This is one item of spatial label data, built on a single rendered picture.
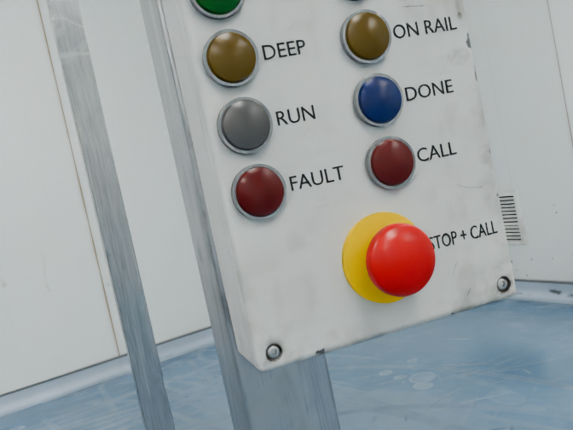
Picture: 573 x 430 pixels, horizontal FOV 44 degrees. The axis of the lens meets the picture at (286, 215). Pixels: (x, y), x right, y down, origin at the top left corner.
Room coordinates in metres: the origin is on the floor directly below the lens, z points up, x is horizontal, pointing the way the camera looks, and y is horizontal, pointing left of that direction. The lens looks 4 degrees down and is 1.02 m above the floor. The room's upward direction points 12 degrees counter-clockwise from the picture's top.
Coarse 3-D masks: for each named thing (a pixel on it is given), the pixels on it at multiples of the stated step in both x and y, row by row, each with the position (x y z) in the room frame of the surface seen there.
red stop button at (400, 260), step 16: (400, 224) 0.38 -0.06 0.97; (384, 240) 0.37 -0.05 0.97; (400, 240) 0.37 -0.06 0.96; (416, 240) 0.37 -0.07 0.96; (368, 256) 0.37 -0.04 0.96; (384, 256) 0.37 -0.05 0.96; (400, 256) 0.37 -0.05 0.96; (416, 256) 0.37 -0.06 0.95; (432, 256) 0.38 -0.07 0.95; (368, 272) 0.37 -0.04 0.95; (384, 272) 0.37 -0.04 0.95; (400, 272) 0.37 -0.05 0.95; (416, 272) 0.37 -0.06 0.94; (432, 272) 0.38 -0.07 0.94; (384, 288) 0.37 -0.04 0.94; (400, 288) 0.37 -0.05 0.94; (416, 288) 0.37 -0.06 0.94
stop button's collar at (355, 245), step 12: (372, 216) 0.40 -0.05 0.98; (384, 216) 0.40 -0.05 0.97; (396, 216) 0.40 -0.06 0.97; (360, 228) 0.39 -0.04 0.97; (372, 228) 0.39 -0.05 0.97; (480, 228) 0.42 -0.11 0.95; (492, 228) 0.42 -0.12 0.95; (348, 240) 0.39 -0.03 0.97; (360, 240) 0.39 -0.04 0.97; (348, 252) 0.39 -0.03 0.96; (360, 252) 0.39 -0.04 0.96; (348, 264) 0.39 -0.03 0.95; (360, 264) 0.39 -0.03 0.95; (348, 276) 0.39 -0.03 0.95; (360, 276) 0.39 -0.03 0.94; (360, 288) 0.39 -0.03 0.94; (372, 288) 0.39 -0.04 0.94; (372, 300) 0.39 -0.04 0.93; (384, 300) 0.39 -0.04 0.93; (396, 300) 0.40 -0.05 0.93
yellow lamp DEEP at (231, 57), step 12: (216, 36) 0.37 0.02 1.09; (228, 36) 0.37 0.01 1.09; (240, 36) 0.38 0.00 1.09; (216, 48) 0.37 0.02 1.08; (228, 48) 0.37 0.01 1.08; (240, 48) 0.37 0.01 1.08; (252, 48) 0.38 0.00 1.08; (216, 60) 0.37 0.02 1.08; (228, 60) 0.37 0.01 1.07; (240, 60) 0.37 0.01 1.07; (252, 60) 0.38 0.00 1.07; (216, 72) 0.37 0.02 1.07; (228, 72) 0.37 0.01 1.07; (240, 72) 0.37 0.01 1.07; (252, 72) 0.38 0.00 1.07
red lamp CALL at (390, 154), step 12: (384, 144) 0.40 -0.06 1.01; (396, 144) 0.40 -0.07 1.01; (372, 156) 0.40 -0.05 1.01; (384, 156) 0.39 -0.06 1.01; (396, 156) 0.40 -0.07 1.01; (408, 156) 0.40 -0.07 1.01; (372, 168) 0.40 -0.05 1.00; (384, 168) 0.39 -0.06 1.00; (396, 168) 0.40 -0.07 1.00; (408, 168) 0.40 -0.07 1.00; (384, 180) 0.40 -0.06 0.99; (396, 180) 0.40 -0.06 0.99
